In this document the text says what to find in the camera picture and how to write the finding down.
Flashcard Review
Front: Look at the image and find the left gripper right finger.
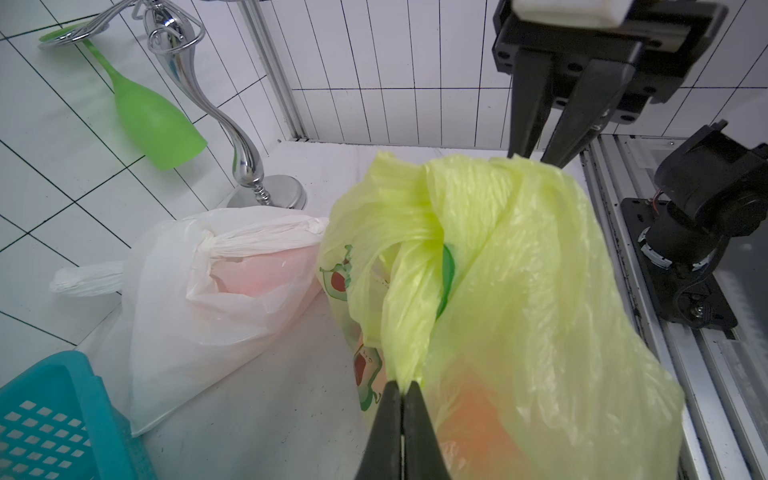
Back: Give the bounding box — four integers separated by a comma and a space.
401, 381, 450, 480

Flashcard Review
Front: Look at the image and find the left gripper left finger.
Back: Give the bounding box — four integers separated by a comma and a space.
355, 381, 403, 480

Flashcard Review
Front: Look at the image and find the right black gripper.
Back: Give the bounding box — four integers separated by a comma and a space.
492, 1, 729, 168

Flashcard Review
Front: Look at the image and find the green plastic bag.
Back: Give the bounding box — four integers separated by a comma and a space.
318, 152, 684, 479

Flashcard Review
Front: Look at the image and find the white printed plastic bag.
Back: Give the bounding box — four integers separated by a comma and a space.
49, 206, 328, 436

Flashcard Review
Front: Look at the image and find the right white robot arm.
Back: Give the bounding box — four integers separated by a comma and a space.
492, 1, 767, 330

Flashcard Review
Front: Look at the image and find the teal plastic basket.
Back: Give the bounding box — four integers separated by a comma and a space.
1, 351, 156, 480

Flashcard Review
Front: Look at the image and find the green plastic wine glass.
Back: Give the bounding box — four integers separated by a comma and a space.
38, 21, 209, 172

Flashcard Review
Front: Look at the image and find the chrome glass holder stand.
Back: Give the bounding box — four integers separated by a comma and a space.
39, 1, 307, 210

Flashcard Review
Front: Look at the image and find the aluminium mounting rail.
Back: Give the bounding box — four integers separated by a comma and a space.
581, 135, 767, 479

